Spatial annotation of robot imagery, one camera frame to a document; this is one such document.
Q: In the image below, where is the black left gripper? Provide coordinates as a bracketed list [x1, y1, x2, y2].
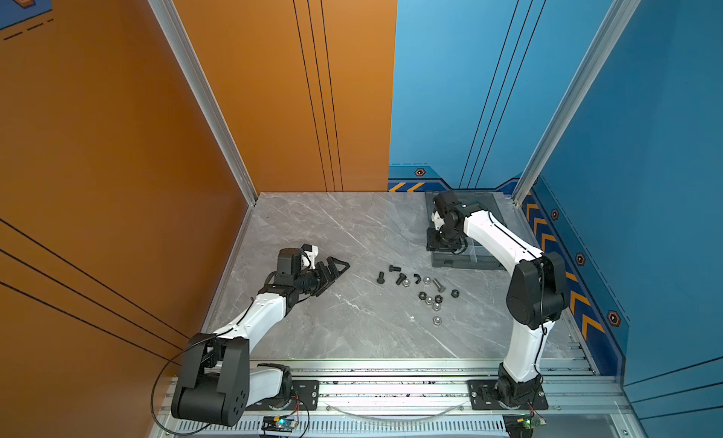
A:
[294, 257, 348, 296]

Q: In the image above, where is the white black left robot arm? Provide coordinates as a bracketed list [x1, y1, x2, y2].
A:
[171, 244, 351, 427]

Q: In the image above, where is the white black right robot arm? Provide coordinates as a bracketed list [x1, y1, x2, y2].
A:
[427, 191, 570, 409]

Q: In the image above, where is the grey plastic organizer box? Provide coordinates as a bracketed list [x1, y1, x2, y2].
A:
[427, 191, 506, 270]

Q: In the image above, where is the silver bolt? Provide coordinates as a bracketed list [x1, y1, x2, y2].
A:
[433, 279, 446, 293]

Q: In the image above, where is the left green circuit board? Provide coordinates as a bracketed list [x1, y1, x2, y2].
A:
[261, 417, 299, 435]

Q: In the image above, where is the green circuit board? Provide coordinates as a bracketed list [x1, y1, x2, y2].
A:
[506, 415, 547, 437]
[261, 417, 299, 435]

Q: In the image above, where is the right green circuit board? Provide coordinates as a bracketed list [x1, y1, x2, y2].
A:
[506, 415, 547, 437]

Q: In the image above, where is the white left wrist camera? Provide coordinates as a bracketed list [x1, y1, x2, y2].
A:
[300, 244, 319, 270]

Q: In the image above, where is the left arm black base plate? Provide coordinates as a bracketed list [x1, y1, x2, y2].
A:
[247, 379, 320, 412]

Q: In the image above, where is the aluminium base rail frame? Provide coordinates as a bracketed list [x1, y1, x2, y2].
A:
[148, 355, 645, 438]

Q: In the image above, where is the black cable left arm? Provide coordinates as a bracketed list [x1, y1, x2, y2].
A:
[149, 335, 227, 437]

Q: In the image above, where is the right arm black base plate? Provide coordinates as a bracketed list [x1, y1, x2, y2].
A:
[467, 377, 549, 411]

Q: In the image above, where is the aluminium right corner post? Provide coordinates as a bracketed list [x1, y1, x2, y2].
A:
[511, 0, 642, 208]

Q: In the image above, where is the aluminium corner post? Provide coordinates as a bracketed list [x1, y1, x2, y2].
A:
[147, 0, 258, 206]
[511, 0, 642, 208]

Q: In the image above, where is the aluminium left corner post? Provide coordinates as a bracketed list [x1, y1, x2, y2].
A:
[147, 0, 258, 206]

